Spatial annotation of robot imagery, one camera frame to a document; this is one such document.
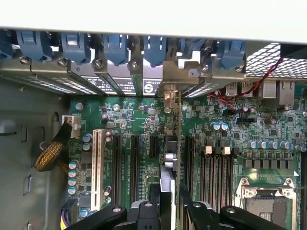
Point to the silver ethernet port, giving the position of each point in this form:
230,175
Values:
286,92

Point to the grey open PC case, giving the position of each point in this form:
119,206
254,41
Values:
24,115

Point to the green motherboard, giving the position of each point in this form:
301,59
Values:
144,115

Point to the white power connector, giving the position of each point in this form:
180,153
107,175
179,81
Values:
75,124

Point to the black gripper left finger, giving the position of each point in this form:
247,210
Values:
146,215

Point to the black RAM slot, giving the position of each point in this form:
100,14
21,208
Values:
206,179
225,179
233,172
216,182

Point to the silver rear port block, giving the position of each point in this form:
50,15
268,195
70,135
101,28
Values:
269,90

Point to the silver USB port block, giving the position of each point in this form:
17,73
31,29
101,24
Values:
239,88

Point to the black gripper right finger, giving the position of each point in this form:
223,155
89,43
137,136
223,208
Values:
196,215

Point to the long black expansion slot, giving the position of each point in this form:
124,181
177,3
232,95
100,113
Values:
117,167
190,163
135,167

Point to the white PCI expansion slot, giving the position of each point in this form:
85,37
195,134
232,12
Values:
97,167

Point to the silver perforated slot cover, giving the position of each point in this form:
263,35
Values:
108,79
48,82
84,81
136,79
216,76

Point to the silver CPU socket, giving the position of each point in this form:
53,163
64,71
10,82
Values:
266,206

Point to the short black expansion slot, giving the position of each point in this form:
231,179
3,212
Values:
154,146

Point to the blue slot retaining clip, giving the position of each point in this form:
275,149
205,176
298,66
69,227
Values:
154,50
4,45
33,45
232,54
115,49
75,48

